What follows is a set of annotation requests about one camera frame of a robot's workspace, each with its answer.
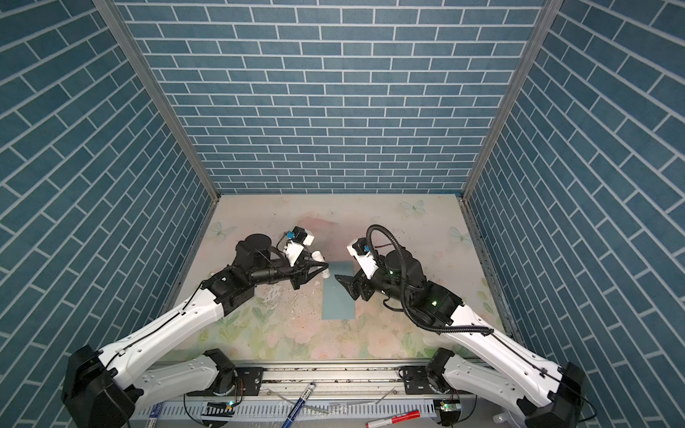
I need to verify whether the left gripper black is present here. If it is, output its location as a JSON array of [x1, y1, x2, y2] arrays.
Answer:
[[249, 250, 329, 292]]

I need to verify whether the white glue stick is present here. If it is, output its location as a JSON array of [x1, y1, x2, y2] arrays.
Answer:
[[311, 251, 331, 279]]

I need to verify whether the teal envelope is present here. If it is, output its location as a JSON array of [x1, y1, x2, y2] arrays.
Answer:
[[322, 261, 355, 321]]

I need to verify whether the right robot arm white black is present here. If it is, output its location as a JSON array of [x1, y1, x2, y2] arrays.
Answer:
[[336, 244, 585, 427]]

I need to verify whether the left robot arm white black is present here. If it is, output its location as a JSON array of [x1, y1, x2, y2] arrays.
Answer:
[[62, 228, 329, 427]]

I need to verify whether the blue marker pen centre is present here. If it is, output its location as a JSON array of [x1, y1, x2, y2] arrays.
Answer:
[[281, 383, 316, 428]]

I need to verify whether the red marker pen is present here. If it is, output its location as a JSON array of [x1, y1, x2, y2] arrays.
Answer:
[[366, 409, 421, 428]]

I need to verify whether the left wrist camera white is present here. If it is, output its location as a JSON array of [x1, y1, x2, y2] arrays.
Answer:
[[283, 226, 315, 267]]

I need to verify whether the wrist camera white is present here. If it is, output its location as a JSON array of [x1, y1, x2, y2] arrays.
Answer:
[[347, 237, 379, 280], [283, 226, 315, 267]]

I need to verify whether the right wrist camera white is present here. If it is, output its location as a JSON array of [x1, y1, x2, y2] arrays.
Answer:
[[347, 237, 379, 280]]

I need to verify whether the aluminium mounting rail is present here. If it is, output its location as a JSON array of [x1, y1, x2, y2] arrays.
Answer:
[[149, 360, 483, 402]]

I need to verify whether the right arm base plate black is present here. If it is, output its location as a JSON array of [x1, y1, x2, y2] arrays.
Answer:
[[397, 366, 472, 395]]

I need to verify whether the white slotted cable duct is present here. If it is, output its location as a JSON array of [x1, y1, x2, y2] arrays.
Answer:
[[159, 399, 437, 423]]

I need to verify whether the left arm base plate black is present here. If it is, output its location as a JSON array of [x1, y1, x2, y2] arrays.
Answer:
[[188, 367, 264, 399]]

